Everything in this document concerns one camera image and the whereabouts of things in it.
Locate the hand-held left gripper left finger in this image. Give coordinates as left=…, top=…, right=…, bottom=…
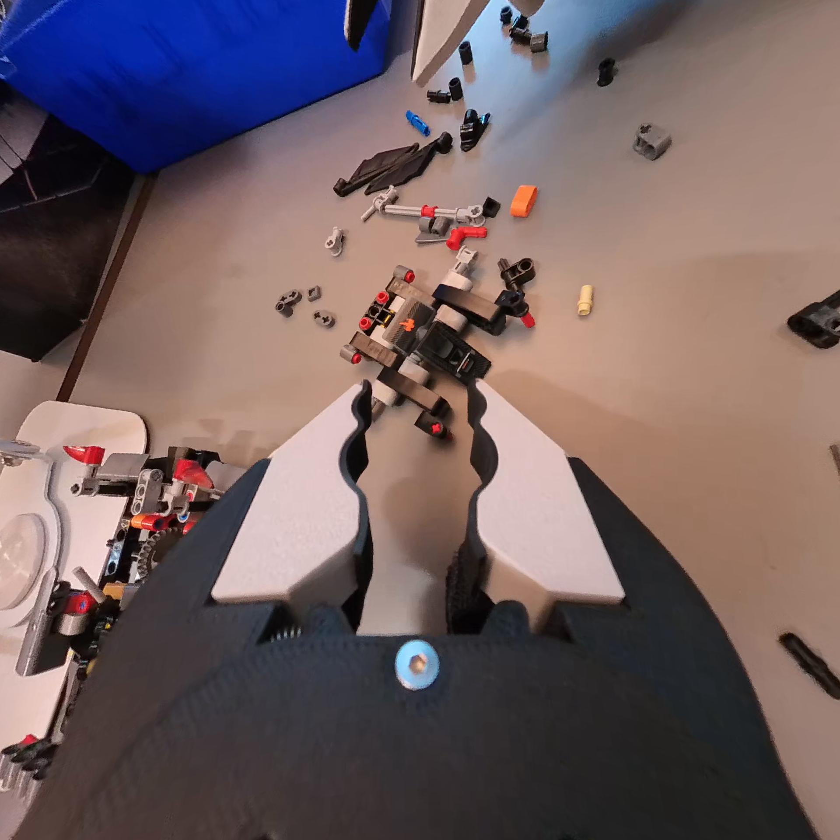
left=210, top=381, right=375, bottom=635

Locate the black angled lego connector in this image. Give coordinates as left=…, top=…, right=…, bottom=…
left=787, top=290, right=840, bottom=349

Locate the black lego piece blue pin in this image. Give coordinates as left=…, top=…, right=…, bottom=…
left=459, top=108, right=492, bottom=152

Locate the grey lego axle assembly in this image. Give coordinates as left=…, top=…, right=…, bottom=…
left=360, top=185, right=488, bottom=247

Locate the black grey lego subassembly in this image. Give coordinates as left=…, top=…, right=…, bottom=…
left=340, top=246, right=536, bottom=445

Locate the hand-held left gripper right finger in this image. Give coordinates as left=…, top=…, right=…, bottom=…
left=446, top=378, right=626, bottom=635

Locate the blue storage bin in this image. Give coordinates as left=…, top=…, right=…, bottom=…
left=0, top=0, right=395, bottom=174

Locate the white book stand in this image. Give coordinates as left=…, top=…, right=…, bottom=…
left=0, top=400, right=149, bottom=756

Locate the large lego car chassis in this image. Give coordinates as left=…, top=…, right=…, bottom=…
left=0, top=443, right=231, bottom=798

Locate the black lego wing panel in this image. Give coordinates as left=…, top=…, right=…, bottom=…
left=332, top=133, right=454, bottom=198

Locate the dark grey lego cross block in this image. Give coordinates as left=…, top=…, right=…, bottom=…
left=633, top=122, right=672, bottom=161

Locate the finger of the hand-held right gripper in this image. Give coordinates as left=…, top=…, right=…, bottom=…
left=343, top=0, right=389, bottom=52
left=411, top=0, right=491, bottom=86

